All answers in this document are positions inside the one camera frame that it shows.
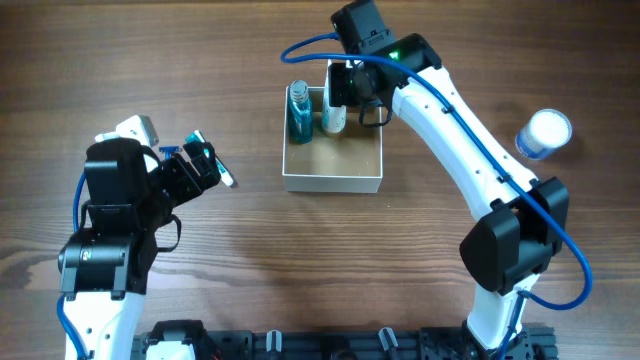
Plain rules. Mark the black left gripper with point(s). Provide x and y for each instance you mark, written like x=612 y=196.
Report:
x=189 y=173

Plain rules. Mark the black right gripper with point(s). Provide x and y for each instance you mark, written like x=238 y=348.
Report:
x=338 y=85

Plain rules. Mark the white lotion tube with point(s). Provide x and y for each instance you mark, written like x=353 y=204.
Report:
x=333 y=118

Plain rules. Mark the blue mouthwash bottle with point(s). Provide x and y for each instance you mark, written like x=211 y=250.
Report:
x=300 y=109

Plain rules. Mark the cotton swab tub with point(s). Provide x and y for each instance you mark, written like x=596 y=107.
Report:
x=546 y=132

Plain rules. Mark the blue disposable razor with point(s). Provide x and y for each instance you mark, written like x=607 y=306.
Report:
x=168 y=150

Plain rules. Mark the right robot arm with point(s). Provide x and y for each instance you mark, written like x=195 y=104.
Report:
x=519 y=219

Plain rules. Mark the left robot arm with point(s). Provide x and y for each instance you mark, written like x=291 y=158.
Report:
x=104 y=265

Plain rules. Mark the white square container box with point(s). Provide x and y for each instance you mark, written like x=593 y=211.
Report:
x=350 y=162

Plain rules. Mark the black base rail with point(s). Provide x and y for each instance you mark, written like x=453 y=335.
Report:
x=188 y=339

